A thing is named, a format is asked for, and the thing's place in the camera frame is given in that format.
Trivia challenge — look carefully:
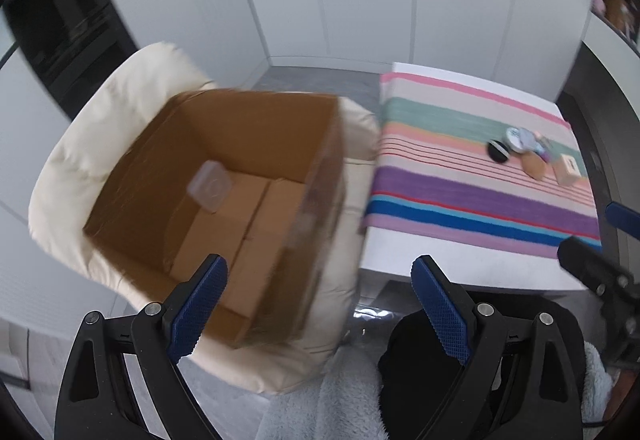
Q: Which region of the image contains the round white tin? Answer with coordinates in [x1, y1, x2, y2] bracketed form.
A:
[504, 126, 536, 153]

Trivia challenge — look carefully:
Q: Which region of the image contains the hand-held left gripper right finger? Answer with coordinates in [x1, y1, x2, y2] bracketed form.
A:
[410, 255, 586, 440]

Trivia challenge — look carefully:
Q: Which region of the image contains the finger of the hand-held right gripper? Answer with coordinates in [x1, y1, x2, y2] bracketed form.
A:
[557, 236, 640, 306]
[605, 201, 640, 232]

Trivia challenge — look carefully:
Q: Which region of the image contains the pink square box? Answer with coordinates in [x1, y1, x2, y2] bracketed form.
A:
[552, 152, 582, 187]

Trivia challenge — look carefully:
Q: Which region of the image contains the cream padded chair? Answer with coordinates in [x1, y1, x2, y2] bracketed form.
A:
[27, 41, 383, 396]

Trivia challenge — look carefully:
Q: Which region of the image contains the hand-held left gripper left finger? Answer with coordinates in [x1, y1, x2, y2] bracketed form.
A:
[54, 254, 229, 440]

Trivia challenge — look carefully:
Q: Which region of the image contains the black round puff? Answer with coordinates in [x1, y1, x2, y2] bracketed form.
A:
[486, 139, 513, 164]

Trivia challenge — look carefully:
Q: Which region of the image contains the cardboard box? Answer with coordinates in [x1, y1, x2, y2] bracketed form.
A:
[82, 89, 366, 351]

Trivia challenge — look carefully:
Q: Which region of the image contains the striped cloth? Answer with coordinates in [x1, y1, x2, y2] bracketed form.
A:
[361, 72, 603, 261]

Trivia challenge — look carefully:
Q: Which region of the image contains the beige makeup puff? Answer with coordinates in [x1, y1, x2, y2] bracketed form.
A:
[520, 152, 549, 181]

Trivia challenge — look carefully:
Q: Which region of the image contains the clear plastic container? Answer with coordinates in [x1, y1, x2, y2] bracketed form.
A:
[187, 161, 232, 212]

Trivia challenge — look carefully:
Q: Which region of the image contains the brown cardboard carton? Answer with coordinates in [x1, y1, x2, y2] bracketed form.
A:
[607, 0, 636, 36]

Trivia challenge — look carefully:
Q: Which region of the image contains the dark glass cabinet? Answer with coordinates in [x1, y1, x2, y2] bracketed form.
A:
[0, 0, 138, 111]

